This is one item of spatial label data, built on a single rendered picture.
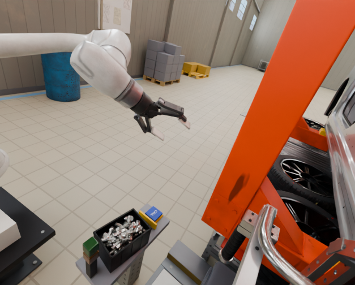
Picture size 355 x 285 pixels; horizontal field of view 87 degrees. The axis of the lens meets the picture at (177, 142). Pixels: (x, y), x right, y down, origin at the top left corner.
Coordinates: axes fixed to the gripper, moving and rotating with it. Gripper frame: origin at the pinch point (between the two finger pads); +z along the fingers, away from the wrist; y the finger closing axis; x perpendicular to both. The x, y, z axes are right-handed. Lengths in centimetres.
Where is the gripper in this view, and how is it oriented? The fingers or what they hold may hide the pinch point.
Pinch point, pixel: (174, 130)
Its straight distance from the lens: 75.0
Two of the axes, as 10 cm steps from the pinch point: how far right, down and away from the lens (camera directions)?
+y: -7.7, 3.1, 5.5
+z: 6.3, 4.9, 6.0
